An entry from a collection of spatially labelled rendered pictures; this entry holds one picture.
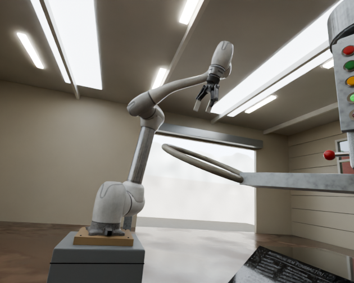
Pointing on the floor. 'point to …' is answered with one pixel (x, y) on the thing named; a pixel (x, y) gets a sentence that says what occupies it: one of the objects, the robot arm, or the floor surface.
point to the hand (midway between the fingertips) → (202, 110)
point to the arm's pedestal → (96, 263)
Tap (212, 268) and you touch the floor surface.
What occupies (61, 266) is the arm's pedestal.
